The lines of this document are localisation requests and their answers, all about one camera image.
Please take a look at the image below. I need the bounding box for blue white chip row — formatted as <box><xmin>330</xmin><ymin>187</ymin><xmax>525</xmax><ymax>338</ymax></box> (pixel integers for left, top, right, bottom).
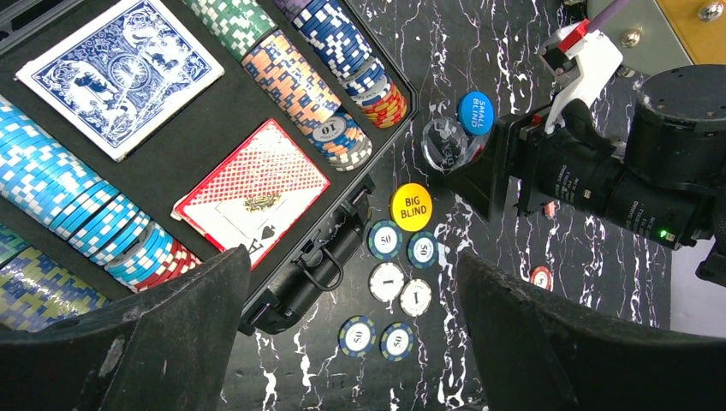
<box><xmin>275</xmin><ymin>0</ymin><xmax>408</xmax><ymax>129</ymax></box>

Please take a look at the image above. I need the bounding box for white 1 chip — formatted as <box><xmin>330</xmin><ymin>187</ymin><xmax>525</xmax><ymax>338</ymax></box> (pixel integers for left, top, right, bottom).
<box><xmin>399</xmin><ymin>278</ymin><xmax>432</xmax><ymax>318</ymax></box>
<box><xmin>368</xmin><ymin>262</ymin><xmax>405</xmax><ymax>303</ymax></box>

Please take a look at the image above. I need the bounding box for blue playing card deck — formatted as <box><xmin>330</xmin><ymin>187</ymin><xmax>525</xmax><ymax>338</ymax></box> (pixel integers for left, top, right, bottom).
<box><xmin>15</xmin><ymin>1</ymin><xmax>224</xmax><ymax>162</ymax></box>

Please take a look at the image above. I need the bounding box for yellow green chip row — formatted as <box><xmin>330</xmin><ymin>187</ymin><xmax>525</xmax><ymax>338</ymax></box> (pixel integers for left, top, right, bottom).
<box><xmin>1</xmin><ymin>225</ymin><xmax>110</xmax><ymax>332</ymax></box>

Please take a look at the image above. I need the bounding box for blue 50 chip top-right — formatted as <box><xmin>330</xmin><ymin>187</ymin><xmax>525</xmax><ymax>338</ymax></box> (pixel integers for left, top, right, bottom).
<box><xmin>407</xmin><ymin>230</ymin><xmax>438</xmax><ymax>269</ymax></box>

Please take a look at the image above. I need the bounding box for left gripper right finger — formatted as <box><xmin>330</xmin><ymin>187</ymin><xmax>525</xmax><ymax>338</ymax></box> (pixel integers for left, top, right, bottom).
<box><xmin>456</xmin><ymin>252</ymin><xmax>725</xmax><ymax>410</ymax></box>

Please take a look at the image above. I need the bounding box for white 1 chip left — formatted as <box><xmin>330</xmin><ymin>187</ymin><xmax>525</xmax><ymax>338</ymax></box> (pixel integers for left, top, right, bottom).
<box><xmin>368</xmin><ymin>262</ymin><xmax>405</xmax><ymax>303</ymax></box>

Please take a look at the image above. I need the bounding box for blue 50 chip bottom-right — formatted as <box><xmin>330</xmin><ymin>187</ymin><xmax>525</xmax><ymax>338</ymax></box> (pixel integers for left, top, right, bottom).
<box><xmin>379</xmin><ymin>322</ymin><xmax>414</xmax><ymax>362</ymax></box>

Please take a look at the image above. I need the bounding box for blue 50 chip top-left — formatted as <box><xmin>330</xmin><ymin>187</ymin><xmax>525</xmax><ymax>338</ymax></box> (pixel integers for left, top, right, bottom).
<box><xmin>367</xmin><ymin>219</ymin><xmax>403</xmax><ymax>261</ymax></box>

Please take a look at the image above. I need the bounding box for red playing card deck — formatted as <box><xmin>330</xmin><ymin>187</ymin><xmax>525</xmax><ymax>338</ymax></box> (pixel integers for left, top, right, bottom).
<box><xmin>171</xmin><ymin>119</ymin><xmax>330</xmax><ymax>265</ymax></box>

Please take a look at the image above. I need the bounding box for blue small blind button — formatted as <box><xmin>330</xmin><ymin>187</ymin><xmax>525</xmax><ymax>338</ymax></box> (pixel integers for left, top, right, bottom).
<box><xmin>457</xmin><ymin>91</ymin><xmax>495</xmax><ymax>136</ymax></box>

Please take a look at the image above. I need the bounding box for black poker set case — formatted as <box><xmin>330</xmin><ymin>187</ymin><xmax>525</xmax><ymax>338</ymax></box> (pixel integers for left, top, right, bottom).
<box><xmin>1</xmin><ymin>1</ymin><xmax>420</xmax><ymax>318</ymax></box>

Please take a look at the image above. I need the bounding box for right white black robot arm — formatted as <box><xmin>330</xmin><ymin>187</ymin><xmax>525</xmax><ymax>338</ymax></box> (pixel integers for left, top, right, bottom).
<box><xmin>444</xmin><ymin>64</ymin><xmax>725</xmax><ymax>285</ymax></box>

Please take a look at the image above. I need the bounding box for orange blue chip row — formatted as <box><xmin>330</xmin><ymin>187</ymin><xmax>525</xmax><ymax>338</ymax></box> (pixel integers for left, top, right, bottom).
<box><xmin>241</xmin><ymin>30</ymin><xmax>372</xmax><ymax>171</ymax></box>

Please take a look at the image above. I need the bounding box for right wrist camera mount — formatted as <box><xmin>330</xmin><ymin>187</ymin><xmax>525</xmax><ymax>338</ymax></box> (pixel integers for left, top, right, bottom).
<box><xmin>538</xmin><ymin>19</ymin><xmax>623</xmax><ymax>134</ymax></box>

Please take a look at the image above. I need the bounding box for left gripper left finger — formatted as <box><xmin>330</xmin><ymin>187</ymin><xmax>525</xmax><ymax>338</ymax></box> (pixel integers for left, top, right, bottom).
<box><xmin>1</xmin><ymin>247</ymin><xmax>250</xmax><ymax>410</ymax></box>

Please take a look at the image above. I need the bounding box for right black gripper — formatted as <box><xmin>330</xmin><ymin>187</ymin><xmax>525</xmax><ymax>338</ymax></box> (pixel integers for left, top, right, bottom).
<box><xmin>443</xmin><ymin>100</ymin><xmax>702</xmax><ymax>250</ymax></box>

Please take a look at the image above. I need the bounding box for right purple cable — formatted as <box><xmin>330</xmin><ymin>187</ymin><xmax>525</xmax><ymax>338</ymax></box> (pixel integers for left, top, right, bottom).
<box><xmin>586</xmin><ymin>0</ymin><xmax>631</xmax><ymax>24</ymax></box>

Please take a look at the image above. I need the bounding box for red poker chip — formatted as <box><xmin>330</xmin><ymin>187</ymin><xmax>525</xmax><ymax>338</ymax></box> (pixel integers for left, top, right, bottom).
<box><xmin>529</xmin><ymin>265</ymin><xmax>554</xmax><ymax>291</ymax></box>

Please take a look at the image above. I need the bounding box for cyan chip row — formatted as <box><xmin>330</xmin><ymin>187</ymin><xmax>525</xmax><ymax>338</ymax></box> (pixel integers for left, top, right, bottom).
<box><xmin>1</xmin><ymin>98</ymin><xmax>201</xmax><ymax>293</ymax></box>

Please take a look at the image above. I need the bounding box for white 1 chip right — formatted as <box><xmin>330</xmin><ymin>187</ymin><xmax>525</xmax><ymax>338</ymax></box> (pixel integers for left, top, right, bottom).
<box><xmin>399</xmin><ymin>278</ymin><xmax>432</xmax><ymax>318</ymax></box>

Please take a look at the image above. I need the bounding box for blue 50 chip bottom-left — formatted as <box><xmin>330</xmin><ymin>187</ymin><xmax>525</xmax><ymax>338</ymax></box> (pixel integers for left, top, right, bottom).
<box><xmin>338</xmin><ymin>315</ymin><xmax>378</xmax><ymax>357</ymax></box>

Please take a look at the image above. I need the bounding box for clear acrylic dealer button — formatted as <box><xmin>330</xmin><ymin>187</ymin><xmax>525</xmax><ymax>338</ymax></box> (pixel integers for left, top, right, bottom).
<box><xmin>421</xmin><ymin>116</ymin><xmax>472</xmax><ymax>174</ymax></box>

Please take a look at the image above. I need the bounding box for yellow big blind button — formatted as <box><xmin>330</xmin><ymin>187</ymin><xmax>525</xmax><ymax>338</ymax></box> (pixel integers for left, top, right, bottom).
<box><xmin>390</xmin><ymin>182</ymin><xmax>432</xmax><ymax>232</ymax></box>

